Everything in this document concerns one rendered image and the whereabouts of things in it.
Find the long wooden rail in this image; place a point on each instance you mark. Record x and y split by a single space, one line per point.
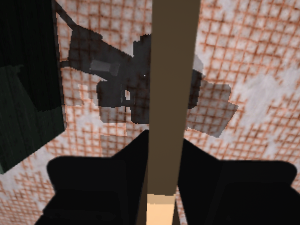
173 39

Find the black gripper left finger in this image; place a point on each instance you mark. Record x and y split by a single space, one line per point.
122 173

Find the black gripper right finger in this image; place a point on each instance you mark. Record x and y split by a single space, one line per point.
202 179

